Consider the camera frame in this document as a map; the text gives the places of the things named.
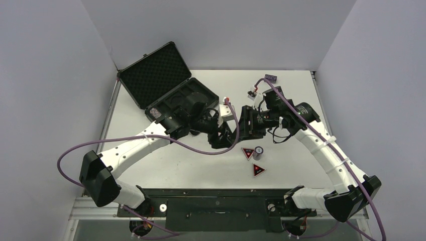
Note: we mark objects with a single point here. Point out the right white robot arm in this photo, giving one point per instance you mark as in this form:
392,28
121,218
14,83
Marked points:
352,188

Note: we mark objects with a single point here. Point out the black foam-lined carrying case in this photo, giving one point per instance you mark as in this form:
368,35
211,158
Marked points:
163,80

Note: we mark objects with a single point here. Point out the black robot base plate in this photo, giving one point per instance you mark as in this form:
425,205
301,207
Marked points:
223,209

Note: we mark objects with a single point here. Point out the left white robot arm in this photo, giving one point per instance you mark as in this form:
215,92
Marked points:
100,172

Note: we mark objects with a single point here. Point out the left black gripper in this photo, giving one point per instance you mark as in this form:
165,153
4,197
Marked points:
223,139

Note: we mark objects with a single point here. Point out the red triangular button upper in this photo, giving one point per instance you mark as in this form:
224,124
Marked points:
248,153

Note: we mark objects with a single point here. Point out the poker chip stack back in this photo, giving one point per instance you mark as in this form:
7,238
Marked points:
155,113

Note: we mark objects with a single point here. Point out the red triangular button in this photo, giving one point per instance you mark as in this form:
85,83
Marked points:
257,170
248,153

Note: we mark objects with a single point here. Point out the poker chip stack left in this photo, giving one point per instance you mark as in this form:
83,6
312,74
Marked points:
258,152

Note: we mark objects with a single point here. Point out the poker chip stack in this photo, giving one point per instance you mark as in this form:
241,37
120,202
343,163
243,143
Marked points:
155,113
258,152

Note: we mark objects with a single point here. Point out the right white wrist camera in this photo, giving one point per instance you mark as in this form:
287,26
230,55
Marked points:
256,97

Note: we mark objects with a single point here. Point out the red triangular button lower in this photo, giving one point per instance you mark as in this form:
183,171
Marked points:
257,170

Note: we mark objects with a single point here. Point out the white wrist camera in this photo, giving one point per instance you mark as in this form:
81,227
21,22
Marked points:
256,97
225,113

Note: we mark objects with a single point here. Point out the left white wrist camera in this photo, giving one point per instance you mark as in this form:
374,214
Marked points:
225,113

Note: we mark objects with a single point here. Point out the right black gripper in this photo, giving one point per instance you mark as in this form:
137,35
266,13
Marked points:
248,121

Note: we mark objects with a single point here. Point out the purple playing card box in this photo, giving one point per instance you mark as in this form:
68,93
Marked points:
271,78

